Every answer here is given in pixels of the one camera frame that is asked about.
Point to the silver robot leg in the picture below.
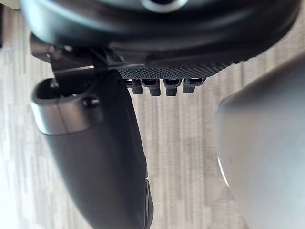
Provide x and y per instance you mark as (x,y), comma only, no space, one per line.
(264,148)

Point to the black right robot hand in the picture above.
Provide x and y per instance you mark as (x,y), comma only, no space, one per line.
(100,148)

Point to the dark furniture edge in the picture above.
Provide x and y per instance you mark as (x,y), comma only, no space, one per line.
(1,26)

